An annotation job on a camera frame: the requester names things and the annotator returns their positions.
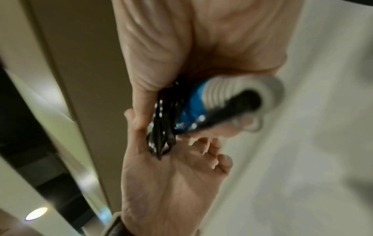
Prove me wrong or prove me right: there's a black wrist strap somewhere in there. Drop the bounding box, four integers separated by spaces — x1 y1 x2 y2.
109 212 202 236

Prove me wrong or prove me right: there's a round ceiling light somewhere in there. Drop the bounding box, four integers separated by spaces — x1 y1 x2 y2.
24 206 49 221

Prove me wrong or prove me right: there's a person's left hand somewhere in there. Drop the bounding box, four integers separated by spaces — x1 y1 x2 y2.
120 108 234 233

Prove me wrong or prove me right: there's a blue white ribbed tool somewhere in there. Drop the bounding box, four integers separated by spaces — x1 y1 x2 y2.
174 75 285 139

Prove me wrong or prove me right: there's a black cord bundle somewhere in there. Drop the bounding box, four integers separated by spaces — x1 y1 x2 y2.
146 76 190 161

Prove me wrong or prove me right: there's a person's right hand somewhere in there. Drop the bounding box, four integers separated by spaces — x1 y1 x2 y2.
112 0 304 109

